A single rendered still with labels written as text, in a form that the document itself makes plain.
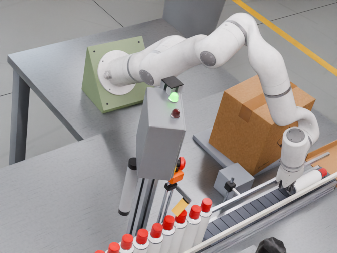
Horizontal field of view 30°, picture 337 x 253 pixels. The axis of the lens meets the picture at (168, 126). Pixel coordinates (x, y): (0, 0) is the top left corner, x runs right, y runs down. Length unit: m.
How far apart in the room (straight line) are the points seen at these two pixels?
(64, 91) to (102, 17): 2.24
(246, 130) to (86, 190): 0.65
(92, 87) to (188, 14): 1.92
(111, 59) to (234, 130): 0.60
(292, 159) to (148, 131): 0.72
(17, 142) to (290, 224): 1.44
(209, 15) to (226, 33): 2.50
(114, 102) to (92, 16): 2.31
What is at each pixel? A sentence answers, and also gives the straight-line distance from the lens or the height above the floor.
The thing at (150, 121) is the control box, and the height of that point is 1.47.
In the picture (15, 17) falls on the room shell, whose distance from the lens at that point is 4.80.
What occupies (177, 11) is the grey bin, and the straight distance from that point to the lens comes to 4.50.
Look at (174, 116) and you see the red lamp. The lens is 1.64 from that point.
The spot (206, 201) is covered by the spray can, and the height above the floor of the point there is 1.08.
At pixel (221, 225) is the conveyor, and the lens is 2.25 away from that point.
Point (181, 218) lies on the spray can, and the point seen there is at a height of 1.07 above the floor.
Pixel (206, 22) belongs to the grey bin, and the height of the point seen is 0.30.
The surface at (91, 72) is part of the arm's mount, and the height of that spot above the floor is 0.96.
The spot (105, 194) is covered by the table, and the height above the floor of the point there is 0.83.
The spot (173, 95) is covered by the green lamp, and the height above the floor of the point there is 1.50.
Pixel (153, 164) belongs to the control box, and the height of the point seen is 1.34.
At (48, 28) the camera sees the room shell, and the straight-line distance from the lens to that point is 4.71.
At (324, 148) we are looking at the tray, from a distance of 2.79.
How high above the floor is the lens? 2.49
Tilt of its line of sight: 39 degrees down
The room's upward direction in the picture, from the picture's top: 14 degrees clockwise
